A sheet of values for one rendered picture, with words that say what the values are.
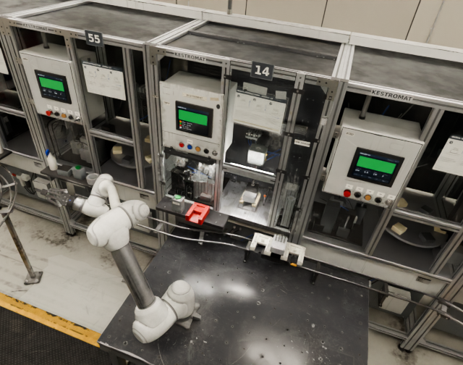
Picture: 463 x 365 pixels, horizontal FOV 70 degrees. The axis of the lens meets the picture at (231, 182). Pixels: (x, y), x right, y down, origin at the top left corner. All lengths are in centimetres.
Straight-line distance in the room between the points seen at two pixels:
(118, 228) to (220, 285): 93
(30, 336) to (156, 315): 145
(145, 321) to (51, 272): 173
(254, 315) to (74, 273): 183
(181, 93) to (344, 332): 178
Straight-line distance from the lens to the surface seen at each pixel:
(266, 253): 234
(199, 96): 207
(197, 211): 245
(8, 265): 375
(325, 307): 242
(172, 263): 247
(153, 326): 196
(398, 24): 545
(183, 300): 201
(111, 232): 171
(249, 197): 248
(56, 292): 338
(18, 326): 328
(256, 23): 268
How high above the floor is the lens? 261
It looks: 37 degrees down
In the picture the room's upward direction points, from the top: 6 degrees clockwise
